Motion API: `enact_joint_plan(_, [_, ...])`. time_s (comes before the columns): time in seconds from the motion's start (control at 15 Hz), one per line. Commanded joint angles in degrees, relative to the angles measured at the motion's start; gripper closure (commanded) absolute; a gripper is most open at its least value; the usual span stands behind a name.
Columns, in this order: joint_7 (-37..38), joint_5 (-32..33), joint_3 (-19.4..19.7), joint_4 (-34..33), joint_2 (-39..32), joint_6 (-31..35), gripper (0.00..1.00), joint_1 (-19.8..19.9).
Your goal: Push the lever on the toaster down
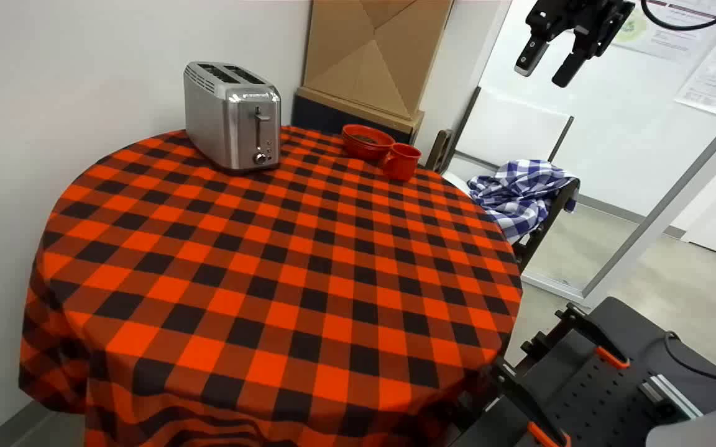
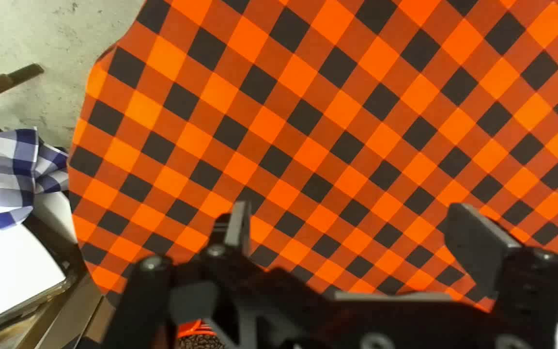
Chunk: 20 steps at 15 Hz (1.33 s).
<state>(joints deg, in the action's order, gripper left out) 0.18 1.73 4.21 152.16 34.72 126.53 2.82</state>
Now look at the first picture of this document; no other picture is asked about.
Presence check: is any black side cart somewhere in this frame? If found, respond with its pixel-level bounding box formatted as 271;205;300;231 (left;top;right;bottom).
511;180;579;269

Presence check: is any blue white checkered cloth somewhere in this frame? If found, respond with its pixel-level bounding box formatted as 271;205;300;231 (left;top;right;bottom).
468;160;571;243

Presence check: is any red bowl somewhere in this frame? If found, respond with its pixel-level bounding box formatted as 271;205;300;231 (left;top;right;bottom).
341;124;393;161

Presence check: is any red cup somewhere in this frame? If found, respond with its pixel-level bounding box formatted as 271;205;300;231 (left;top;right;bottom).
379;145;420;185

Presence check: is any red and black plaid tablecloth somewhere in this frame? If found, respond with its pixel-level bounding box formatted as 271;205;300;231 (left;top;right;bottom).
19;127;522;447

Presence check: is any black cable loop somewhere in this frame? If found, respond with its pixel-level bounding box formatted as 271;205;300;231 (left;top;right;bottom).
639;0;716;35

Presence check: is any grey metal pole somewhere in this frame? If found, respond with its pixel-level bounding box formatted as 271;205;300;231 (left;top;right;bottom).
581;136;716;309

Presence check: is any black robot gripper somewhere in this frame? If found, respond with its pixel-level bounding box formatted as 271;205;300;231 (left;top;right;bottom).
514;0;634;87

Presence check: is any black and orange robot base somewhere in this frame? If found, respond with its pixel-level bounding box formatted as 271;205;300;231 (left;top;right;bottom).
450;298;716;447

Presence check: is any silver two-slot toaster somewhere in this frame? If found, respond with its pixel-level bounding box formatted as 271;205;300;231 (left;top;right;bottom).
183;63;280;172

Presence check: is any white poster on wall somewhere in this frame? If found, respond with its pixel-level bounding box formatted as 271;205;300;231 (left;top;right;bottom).
614;0;716;114

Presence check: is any cardboard box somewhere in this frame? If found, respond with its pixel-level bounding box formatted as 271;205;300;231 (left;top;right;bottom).
291;0;451;141

